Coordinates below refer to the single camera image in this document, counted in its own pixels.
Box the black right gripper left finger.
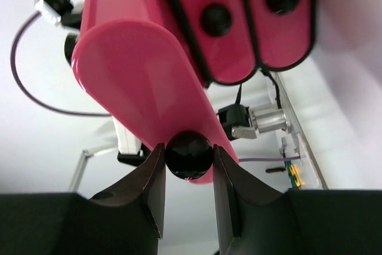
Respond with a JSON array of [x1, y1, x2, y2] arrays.
[[1, 144, 166, 254]]

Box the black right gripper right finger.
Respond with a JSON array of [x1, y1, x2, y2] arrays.
[[213, 146, 381, 254]]

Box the pink top drawer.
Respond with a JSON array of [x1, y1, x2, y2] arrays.
[[71, 0, 240, 185]]

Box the pink drawer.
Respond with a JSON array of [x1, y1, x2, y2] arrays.
[[249, 0, 316, 72], [177, 0, 255, 85], [71, 0, 240, 185]]

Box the pink bottom drawer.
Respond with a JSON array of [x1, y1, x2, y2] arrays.
[[249, 0, 316, 72]]

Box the black drawer cabinet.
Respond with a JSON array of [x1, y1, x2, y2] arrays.
[[166, 0, 316, 85]]

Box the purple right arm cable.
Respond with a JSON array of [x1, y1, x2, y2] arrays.
[[238, 155, 305, 163]]

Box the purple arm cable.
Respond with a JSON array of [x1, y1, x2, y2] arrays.
[[238, 155, 305, 163], [10, 11, 113, 117]]

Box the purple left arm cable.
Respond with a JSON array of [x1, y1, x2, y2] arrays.
[[10, 11, 113, 117]]

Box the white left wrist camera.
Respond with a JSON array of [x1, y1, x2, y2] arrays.
[[34, 0, 74, 25]]

